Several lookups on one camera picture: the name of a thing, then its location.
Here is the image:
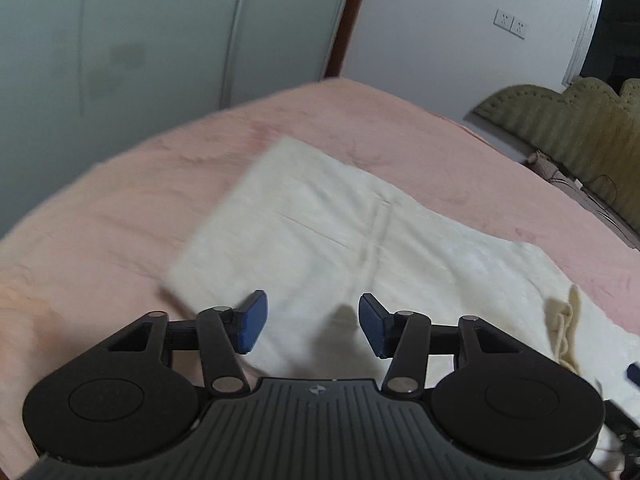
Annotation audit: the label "white cream pants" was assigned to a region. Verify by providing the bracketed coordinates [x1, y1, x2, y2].
[159, 134, 632, 461]

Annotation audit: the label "pink bed blanket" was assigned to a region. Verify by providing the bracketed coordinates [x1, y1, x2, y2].
[1, 79, 639, 479]

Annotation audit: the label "olive green upholstered headboard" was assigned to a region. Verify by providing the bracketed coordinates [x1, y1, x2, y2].
[473, 77, 639, 230]

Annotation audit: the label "sliding wardrobe with flower decals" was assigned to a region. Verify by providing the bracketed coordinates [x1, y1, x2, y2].
[1, 0, 346, 231]

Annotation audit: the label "black charging cable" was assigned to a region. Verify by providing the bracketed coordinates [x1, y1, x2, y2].
[549, 169, 640, 236]

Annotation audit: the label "white window frame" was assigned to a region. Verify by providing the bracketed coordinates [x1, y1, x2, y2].
[562, 0, 602, 87]

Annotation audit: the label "white wall socket plate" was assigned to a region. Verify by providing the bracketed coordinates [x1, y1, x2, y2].
[494, 9, 528, 39]

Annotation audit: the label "brown wooden door frame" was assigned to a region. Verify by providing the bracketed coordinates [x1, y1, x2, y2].
[324, 0, 363, 78]

